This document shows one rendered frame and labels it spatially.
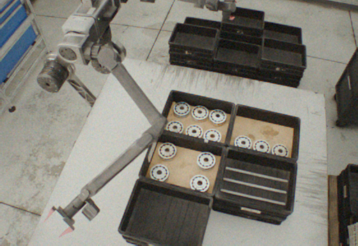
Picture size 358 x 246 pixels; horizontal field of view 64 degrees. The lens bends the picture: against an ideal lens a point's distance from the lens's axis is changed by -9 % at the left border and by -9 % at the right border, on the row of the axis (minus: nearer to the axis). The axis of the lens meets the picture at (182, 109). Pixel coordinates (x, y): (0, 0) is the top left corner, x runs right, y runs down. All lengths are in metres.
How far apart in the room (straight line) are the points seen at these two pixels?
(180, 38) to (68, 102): 1.29
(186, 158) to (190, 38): 1.44
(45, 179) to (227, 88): 1.71
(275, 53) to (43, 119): 2.29
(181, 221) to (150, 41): 2.45
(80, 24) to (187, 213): 1.06
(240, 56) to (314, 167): 1.36
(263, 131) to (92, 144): 1.07
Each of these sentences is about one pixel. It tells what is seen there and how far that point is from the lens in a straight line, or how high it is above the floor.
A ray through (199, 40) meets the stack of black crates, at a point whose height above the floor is 0.49.
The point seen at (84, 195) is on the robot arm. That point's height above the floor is 1.11.
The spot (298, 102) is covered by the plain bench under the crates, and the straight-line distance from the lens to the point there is 2.27.
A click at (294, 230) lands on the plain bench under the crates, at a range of 1.83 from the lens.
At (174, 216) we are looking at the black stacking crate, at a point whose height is 0.83.
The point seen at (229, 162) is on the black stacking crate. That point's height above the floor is 0.83.
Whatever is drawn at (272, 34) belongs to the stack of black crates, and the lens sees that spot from 3.26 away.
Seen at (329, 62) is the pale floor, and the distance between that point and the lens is 3.78.
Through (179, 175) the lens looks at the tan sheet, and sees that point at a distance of 1.69.
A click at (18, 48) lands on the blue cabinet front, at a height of 0.42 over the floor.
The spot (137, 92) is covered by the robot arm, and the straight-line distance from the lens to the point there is 1.30.
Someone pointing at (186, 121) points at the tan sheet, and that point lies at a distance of 1.87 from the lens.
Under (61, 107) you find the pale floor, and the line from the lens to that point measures 3.20.
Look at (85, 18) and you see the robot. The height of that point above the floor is 1.53.
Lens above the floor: 2.38
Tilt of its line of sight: 54 degrees down
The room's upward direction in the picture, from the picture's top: straight up
